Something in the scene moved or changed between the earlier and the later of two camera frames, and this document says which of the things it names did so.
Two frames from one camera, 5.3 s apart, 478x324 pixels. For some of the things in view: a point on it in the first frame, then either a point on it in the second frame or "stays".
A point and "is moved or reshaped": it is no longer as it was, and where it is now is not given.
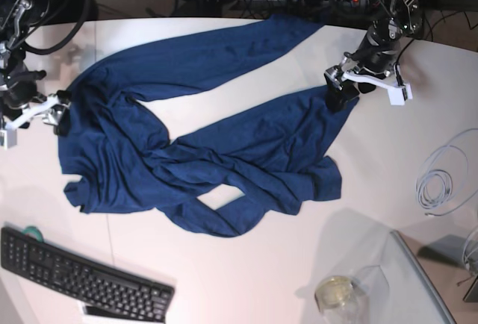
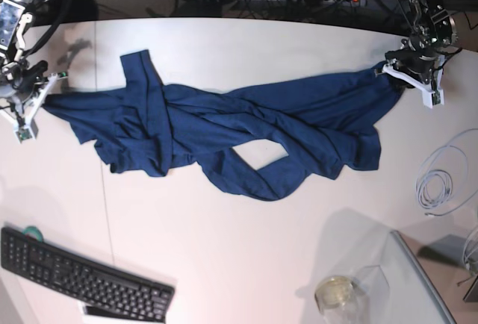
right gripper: x=379 y=49 -> x=419 y=63
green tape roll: x=33 y=231 stays
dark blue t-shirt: x=119 y=157 is moved or reshaped
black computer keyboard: x=102 y=286 stays
